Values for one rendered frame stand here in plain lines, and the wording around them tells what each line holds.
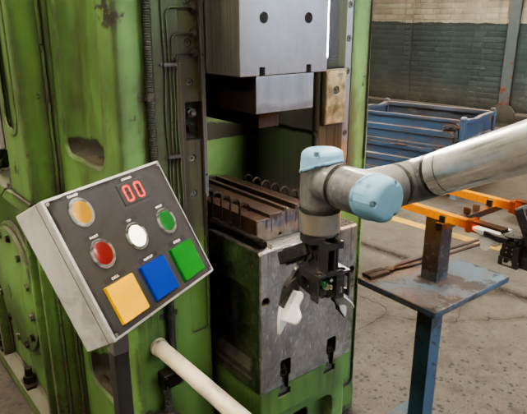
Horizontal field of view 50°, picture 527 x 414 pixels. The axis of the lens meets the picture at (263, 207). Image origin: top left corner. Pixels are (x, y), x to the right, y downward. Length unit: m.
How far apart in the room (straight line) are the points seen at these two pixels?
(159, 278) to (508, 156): 0.68
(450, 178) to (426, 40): 9.18
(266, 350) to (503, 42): 8.21
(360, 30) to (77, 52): 0.87
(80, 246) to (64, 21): 0.86
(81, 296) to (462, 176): 0.67
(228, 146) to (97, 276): 1.06
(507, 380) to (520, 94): 6.98
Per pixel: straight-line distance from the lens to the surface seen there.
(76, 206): 1.09
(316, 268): 1.04
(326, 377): 1.91
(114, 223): 1.13
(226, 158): 2.03
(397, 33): 10.36
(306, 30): 1.56
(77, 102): 1.78
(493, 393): 2.70
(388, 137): 5.47
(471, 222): 1.63
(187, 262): 1.23
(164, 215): 1.23
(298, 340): 1.72
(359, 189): 0.89
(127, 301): 1.09
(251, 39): 1.44
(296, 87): 1.54
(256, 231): 1.55
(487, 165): 0.89
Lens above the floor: 1.50
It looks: 18 degrees down
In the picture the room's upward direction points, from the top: straight up
